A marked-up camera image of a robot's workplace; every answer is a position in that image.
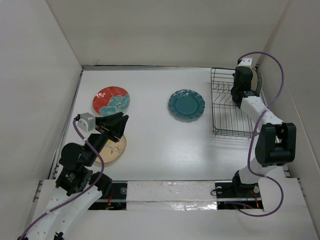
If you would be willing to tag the white foam front rail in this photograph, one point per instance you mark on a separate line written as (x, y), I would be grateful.
(201, 195)

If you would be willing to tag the teal scalloped plate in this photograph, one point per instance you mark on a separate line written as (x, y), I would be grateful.
(186, 104)

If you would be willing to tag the red plate with blue flower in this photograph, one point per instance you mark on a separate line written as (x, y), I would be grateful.
(111, 100)

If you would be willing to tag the cream plate with tree branches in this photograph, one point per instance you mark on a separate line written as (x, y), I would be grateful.
(254, 80)

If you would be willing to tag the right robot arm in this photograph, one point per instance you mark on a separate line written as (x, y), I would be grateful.
(170, 130)

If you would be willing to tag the beige plate with bird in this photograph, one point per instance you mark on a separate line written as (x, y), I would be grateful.
(113, 150)

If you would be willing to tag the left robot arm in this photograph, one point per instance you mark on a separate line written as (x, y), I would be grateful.
(81, 181)

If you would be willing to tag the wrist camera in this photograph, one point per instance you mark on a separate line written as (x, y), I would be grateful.
(245, 62)
(86, 122)

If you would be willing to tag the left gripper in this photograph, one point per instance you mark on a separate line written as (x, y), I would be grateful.
(112, 122)

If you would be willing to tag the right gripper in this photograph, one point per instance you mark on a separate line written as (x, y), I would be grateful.
(251, 79)

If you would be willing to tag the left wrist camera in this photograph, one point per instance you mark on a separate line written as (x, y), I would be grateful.
(86, 122)

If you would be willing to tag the black wire dish rack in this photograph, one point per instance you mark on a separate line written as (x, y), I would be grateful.
(227, 119)

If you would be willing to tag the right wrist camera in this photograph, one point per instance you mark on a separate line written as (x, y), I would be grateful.
(245, 62)

